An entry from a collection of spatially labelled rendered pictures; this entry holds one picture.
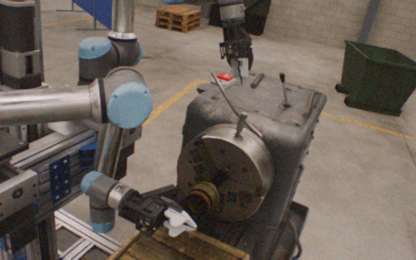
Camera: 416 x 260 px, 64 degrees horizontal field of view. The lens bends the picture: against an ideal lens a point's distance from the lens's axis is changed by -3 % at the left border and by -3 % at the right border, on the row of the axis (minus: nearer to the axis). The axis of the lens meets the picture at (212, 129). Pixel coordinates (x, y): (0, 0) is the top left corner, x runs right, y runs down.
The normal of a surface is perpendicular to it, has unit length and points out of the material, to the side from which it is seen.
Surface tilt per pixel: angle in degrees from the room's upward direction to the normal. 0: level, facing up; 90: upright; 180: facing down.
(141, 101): 90
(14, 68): 90
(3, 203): 90
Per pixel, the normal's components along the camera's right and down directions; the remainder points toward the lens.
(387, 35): -0.31, 0.38
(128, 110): 0.46, 0.46
